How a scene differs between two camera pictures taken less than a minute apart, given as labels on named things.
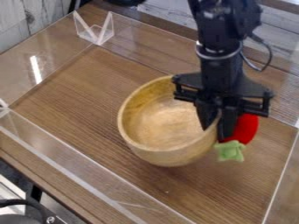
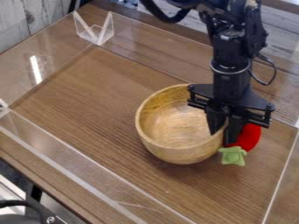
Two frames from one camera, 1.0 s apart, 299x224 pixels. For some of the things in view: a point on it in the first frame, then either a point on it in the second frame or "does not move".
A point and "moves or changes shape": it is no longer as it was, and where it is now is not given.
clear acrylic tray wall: [88, 173] does not move
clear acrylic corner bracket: [96, 34] does not move
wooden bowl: [160, 127] moves or changes shape
